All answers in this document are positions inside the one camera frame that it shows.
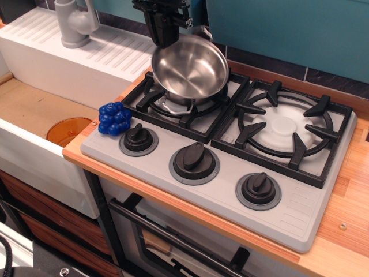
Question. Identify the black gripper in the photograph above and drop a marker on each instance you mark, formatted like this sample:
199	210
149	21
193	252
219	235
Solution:
168	15

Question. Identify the stainless steel pan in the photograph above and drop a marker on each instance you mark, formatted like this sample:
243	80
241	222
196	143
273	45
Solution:
189	72

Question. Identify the blue toy blueberry cluster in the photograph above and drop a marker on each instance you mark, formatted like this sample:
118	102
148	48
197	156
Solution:
114	119

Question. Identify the black left stove knob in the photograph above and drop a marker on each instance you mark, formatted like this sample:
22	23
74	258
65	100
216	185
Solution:
138	141

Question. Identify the black stove knob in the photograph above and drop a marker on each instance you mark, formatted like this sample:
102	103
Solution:
258	191
194	165
138	141

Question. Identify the black middle stove knob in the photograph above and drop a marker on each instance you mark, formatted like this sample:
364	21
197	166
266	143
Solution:
194	165

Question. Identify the grey toy stove top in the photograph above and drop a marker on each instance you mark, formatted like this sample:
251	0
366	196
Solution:
293	222

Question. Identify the black right stove knob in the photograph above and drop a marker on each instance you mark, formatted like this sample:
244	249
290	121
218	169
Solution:
258	191

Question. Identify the black left burner grate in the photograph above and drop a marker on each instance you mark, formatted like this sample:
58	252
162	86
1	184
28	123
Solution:
148	103

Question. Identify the black burner grate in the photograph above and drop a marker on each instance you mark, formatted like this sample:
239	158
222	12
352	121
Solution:
300	136
148	103

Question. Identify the grey toy faucet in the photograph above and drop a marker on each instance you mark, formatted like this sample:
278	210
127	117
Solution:
75	25

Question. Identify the white toy sink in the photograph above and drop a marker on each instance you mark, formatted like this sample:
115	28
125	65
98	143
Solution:
43	83

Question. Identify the orange plastic plate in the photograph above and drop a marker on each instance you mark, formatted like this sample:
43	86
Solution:
65	131

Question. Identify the black right burner grate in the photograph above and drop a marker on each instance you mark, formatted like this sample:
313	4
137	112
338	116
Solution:
300	136

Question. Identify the toy oven door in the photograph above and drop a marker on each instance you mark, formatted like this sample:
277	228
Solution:
165	243

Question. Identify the wooden drawer fronts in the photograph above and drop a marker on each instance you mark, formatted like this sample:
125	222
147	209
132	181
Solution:
75	236

